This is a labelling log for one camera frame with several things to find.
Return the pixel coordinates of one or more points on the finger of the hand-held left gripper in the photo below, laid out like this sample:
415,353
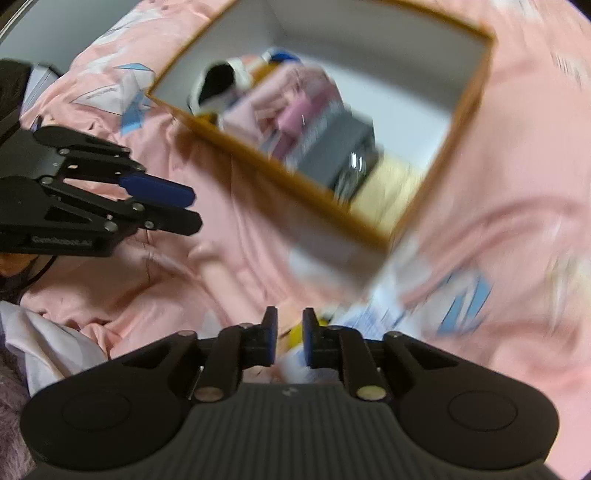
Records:
178,222
157,190

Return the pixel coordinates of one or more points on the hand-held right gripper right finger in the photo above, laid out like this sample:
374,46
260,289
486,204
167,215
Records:
308,334

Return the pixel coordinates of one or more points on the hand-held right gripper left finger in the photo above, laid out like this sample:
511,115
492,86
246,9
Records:
271,332

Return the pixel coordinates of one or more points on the yellow white packet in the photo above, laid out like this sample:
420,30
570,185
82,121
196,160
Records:
293,334

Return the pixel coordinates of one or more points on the yellow cardboard box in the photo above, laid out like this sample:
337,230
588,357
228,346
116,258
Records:
258,170

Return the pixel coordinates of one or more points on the pink cloth pouch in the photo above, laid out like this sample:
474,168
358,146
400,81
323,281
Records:
272,92

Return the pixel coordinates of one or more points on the black and white plush toy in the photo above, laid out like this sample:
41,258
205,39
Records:
217,81

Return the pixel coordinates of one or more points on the white cloth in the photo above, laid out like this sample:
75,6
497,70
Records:
41,341

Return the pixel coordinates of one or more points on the beige flat packet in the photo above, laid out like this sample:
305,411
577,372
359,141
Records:
392,184

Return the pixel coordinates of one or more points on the purple fuzzy blanket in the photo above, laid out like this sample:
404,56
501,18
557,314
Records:
11,415

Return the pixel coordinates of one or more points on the pink printed bed sheet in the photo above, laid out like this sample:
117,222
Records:
485,230

